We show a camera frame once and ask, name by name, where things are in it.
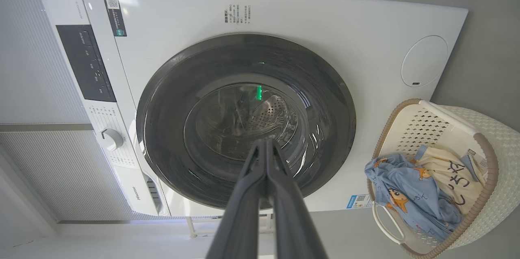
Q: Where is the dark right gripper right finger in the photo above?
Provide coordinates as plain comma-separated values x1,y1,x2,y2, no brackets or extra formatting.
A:
267,139,328,259

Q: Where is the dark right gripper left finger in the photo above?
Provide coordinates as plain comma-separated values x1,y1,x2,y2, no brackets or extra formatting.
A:
206,139,267,259

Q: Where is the blue cartoon print garment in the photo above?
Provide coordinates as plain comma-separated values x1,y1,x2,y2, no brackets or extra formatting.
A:
364,152,464,242

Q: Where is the black glass washer door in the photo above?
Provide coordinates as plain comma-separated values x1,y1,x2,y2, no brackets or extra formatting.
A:
136,33,357,210

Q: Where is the cream garment with black print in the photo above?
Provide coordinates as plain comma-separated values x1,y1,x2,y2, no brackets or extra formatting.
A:
414,145,488,215

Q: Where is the steel washing machine drum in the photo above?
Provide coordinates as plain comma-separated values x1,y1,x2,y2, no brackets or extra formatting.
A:
191,84,299,160

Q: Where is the white front-load washing machine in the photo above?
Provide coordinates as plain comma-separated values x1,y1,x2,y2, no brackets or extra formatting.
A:
42,0,469,217

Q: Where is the black washer control display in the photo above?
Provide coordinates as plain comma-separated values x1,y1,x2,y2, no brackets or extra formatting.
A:
56,24,117,103

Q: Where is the blue energy label sticker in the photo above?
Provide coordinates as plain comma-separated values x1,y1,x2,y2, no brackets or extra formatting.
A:
346,194,373,209

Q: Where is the white detergent drawer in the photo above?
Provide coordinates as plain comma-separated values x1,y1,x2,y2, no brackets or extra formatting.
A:
114,165,169,216

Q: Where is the white round control knob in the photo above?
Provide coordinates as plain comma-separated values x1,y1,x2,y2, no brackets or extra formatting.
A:
100,128,124,152

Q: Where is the black text warning label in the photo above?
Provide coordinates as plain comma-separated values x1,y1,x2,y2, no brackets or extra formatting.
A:
223,5,252,34

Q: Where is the round white filter cover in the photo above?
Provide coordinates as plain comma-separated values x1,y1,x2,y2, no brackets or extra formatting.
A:
401,35,449,87

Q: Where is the cream perforated laundry basket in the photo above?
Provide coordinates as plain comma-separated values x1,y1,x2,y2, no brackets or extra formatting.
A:
367,98,520,259

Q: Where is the black QR code sticker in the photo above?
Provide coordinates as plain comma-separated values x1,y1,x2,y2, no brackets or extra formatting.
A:
104,0,128,37

